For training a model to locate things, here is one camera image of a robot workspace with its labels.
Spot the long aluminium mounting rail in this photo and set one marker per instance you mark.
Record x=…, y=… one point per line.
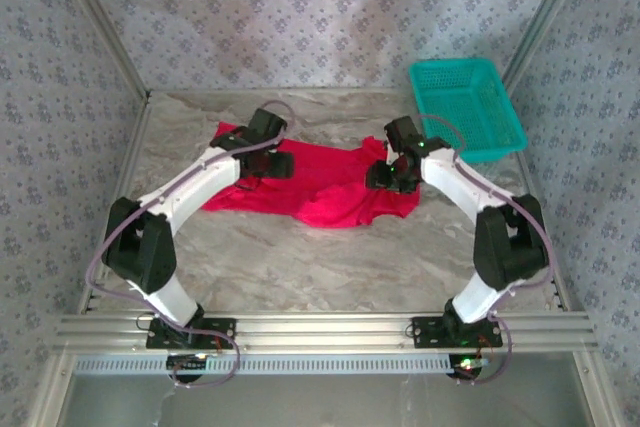
x=325, y=332

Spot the aluminium frame post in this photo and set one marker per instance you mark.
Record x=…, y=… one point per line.
x=595, y=392
x=542, y=22
x=50, y=392
x=102, y=22

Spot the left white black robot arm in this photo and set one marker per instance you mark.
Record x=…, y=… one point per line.
x=140, y=247

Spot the black controller board with LED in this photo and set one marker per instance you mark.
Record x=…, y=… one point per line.
x=467, y=372
x=187, y=367

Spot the aluminium table edge rail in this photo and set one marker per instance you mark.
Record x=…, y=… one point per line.
x=141, y=114
x=526, y=182

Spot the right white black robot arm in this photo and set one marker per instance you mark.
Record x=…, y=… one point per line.
x=500, y=247

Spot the teal plastic mesh basket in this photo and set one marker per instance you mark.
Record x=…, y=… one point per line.
x=465, y=112

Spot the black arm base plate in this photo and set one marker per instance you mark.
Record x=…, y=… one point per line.
x=425, y=339
x=152, y=342

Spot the grey metal shelf panel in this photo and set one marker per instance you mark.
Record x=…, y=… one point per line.
x=325, y=402

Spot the red t-shirt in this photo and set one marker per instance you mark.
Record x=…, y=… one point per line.
x=325, y=172

